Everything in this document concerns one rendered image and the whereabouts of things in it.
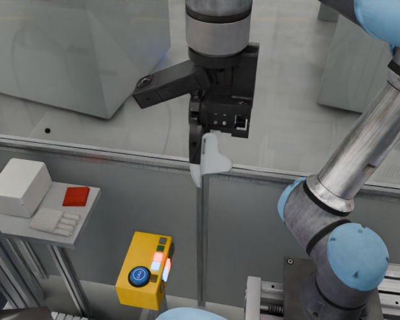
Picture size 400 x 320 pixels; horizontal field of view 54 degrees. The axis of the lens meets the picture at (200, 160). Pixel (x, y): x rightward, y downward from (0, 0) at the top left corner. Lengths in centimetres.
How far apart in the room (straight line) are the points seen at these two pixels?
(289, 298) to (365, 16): 74
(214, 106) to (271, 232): 105
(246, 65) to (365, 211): 100
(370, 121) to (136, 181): 87
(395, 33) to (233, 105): 21
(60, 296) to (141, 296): 131
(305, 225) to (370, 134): 23
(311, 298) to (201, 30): 67
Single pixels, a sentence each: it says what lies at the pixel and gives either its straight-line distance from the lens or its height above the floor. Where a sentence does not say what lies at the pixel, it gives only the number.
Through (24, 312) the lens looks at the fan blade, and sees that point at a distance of 86.
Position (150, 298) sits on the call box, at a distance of 97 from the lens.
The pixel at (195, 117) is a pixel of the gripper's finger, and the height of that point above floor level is 160.
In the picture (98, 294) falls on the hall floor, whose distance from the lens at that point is 220.
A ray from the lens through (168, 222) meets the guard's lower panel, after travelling 155.
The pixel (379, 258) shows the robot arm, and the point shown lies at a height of 126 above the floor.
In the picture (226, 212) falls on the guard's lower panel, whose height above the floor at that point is 78.
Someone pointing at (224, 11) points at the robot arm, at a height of 174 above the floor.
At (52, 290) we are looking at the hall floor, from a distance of 228.
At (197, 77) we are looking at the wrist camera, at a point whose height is 165.
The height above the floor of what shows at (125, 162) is 98.
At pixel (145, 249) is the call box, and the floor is 107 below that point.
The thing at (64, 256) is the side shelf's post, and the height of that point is 55.
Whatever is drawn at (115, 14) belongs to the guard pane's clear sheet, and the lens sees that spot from 106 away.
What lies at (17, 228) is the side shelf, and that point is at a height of 86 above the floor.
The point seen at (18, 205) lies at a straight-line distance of 139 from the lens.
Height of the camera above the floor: 191
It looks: 44 degrees down
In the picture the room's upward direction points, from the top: straight up
